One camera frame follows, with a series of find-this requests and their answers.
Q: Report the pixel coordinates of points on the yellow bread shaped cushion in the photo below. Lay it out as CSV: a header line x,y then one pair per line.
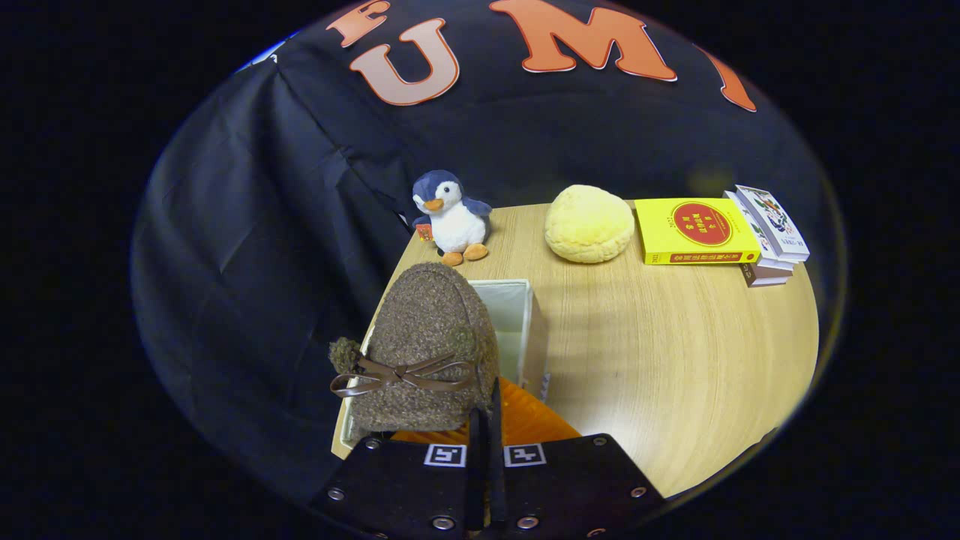
x,y
589,223

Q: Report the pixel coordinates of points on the brown cover book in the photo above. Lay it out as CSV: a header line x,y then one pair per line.
x,y
766,276

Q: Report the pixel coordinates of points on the penguin plush toy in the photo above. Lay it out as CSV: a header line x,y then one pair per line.
x,y
454,221

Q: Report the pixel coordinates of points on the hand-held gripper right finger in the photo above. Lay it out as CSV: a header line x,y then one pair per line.
x,y
495,465

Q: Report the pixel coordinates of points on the brown fuzzy shoe with bow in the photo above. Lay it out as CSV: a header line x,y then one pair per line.
x,y
427,322

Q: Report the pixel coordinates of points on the beige fabric storage box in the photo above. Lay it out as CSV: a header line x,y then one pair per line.
x,y
517,330

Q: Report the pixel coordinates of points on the white paperback book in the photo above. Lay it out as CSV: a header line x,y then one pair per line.
x,y
772,262

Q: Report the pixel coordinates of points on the yellow book with red circle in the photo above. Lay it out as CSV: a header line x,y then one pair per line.
x,y
697,229

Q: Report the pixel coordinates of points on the white illustrated book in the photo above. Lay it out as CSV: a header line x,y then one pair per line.
x,y
774,221

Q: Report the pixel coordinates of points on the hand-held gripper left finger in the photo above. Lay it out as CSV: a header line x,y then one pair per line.
x,y
475,472

